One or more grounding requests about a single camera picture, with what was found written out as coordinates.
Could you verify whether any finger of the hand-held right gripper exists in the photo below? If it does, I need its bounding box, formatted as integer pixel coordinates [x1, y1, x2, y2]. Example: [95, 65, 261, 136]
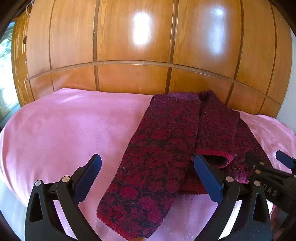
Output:
[245, 151, 296, 184]
[276, 150, 296, 170]

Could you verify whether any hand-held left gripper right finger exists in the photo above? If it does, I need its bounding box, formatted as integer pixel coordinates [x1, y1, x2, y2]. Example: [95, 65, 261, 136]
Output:
[194, 154, 272, 241]

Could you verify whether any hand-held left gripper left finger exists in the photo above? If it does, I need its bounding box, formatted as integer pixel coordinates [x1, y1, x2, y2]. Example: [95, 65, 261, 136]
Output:
[24, 153, 102, 241]

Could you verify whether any dark red floral knit garment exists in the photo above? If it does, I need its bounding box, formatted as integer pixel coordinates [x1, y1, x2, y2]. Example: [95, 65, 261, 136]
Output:
[96, 91, 273, 240]

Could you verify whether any pink bed sheet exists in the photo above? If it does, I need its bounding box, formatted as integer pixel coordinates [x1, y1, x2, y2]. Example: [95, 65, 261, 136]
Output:
[0, 88, 296, 241]

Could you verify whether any wooden panelled wardrobe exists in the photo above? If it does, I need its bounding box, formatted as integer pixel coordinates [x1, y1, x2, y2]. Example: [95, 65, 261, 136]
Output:
[11, 0, 293, 118]

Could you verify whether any window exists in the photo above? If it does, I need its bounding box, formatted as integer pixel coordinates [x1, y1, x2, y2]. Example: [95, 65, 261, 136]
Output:
[0, 21, 21, 130]

